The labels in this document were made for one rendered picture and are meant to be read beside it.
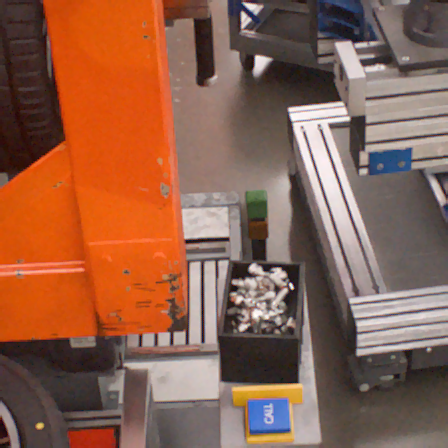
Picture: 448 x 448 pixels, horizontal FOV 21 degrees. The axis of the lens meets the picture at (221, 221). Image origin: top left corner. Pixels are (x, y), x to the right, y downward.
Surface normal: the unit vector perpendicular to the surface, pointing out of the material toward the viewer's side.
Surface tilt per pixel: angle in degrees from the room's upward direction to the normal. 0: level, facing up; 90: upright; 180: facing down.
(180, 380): 0
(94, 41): 90
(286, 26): 0
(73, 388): 90
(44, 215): 90
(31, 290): 90
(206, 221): 0
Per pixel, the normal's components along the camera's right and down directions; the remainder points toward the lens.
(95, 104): 0.02, 0.62
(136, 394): -0.05, -0.78
